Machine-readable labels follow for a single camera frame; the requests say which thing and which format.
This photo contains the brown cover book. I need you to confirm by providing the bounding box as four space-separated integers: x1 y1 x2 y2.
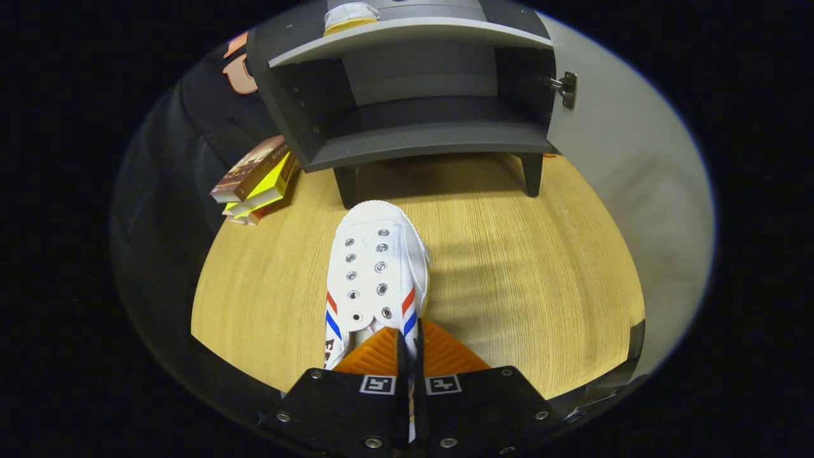
210 135 290 204

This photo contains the orange cover book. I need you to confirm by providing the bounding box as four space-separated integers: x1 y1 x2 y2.
229 202 282 226

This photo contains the black backdrop cloth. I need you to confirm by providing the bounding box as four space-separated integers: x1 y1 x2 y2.
109 31 287 408

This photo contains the dark grey shoe cabinet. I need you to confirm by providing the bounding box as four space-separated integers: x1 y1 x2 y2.
247 0 560 209

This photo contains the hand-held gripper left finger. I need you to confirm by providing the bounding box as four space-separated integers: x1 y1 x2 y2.
258 328 411 454

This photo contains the metal cabinet hinge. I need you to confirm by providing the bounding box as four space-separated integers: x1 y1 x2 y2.
542 71 578 110

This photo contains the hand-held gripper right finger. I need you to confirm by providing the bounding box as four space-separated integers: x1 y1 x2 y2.
413 318 573 454

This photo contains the white striped shoe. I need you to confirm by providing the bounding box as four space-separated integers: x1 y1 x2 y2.
323 2 381 37
323 200 432 373

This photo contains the beige shoe cabinet door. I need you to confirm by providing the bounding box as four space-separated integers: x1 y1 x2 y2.
534 10 716 382

